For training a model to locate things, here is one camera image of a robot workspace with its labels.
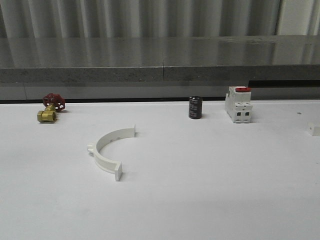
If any black cylindrical capacitor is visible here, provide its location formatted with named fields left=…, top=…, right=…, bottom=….
left=188, top=96, right=203, bottom=120

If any brass valve red handwheel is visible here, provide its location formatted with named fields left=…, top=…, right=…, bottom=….
left=37, top=93, right=66, bottom=123

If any grey pleated curtain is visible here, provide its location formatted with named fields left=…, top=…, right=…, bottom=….
left=0, top=0, right=320, bottom=38

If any white circuit breaker red switch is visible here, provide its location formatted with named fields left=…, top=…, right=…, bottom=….
left=225, top=86, right=253, bottom=123

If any white half pipe clamp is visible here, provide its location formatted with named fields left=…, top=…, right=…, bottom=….
left=87, top=125, right=136, bottom=182
left=307, top=122, right=320, bottom=137

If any grey stone countertop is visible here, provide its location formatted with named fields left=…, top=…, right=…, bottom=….
left=0, top=36, right=320, bottom=87

